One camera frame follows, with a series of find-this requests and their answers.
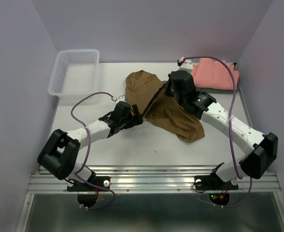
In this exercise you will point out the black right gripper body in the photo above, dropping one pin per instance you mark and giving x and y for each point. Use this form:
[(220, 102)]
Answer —
[(169, 91)]

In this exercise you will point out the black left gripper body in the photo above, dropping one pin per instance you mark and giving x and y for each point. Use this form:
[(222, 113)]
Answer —
[(128, 122)]

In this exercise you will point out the grey pleated skirt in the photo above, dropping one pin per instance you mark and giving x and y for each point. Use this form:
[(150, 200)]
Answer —
[(215, 91)]

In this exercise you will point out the olive brown skirt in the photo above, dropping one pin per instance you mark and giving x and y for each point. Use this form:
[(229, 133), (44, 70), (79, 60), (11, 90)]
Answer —
[(164, 112)]

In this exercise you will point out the pink skirt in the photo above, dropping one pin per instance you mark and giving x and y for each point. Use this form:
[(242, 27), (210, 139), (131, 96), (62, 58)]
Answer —
[(209, 73)]

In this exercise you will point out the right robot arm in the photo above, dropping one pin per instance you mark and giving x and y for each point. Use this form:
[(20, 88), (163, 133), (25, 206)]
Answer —
[(260, 150)]

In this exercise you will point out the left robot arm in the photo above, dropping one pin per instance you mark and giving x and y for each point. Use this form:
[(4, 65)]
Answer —
[(60, 152)]

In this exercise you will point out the white plastic bin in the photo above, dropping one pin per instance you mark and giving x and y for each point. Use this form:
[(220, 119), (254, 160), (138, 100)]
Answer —
[(75, 74)]

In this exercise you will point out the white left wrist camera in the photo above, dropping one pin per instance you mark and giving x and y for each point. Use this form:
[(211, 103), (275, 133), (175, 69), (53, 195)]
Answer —
[(121, 98)]

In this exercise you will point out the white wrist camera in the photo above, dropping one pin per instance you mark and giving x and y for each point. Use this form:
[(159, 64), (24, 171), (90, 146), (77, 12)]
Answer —
[(121, 98), (185, 64)]

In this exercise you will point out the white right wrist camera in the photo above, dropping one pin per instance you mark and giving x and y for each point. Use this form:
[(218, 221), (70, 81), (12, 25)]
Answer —
[(185, 64)]

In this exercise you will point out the aluminium rail frame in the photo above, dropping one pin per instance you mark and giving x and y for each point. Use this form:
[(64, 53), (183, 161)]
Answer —
[(152, 175)]

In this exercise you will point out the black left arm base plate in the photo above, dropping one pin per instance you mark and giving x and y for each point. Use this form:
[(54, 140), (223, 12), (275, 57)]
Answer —
[(98, 183)]

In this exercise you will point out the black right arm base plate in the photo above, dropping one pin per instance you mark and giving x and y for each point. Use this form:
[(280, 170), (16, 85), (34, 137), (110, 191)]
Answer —
[(208, 183)]

